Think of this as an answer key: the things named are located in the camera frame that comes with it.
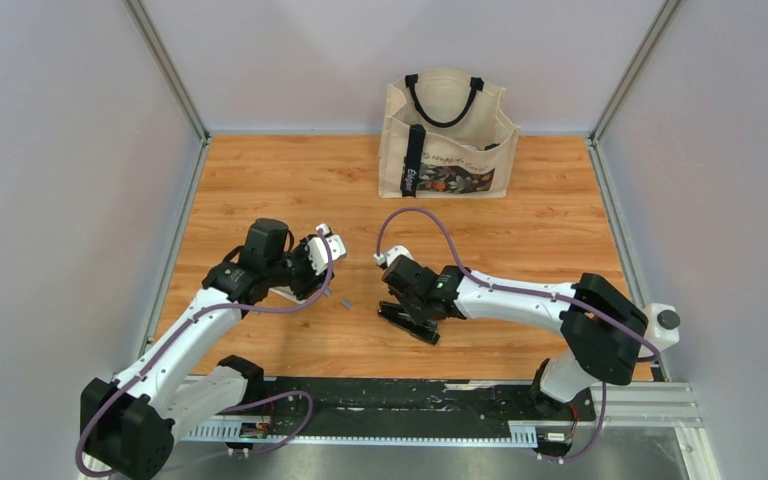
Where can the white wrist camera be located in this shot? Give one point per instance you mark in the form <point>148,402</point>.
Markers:
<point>385,258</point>
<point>325,246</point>

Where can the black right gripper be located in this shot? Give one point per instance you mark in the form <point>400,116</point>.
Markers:
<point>415,315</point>

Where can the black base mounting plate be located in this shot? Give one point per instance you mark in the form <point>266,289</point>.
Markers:
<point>357,410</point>

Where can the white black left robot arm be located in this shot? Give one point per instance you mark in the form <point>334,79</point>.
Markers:
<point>185,351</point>

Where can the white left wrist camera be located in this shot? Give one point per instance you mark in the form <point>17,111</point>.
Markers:
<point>325,246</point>

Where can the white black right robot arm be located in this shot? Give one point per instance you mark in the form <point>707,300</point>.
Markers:
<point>604,332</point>

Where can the aluminium frame rail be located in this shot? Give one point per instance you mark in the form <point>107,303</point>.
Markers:
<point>648,405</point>

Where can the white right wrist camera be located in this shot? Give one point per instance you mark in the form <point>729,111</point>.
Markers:
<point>385,258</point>

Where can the white plastic bottle black cap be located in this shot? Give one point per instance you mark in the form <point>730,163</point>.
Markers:
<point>663,325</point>

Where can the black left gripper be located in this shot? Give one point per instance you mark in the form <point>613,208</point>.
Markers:
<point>312,283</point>

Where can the beige canvas tote bag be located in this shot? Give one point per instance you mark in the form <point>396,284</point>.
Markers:
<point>445,135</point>

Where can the black stapler base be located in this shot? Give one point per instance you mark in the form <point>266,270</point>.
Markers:
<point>423,330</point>

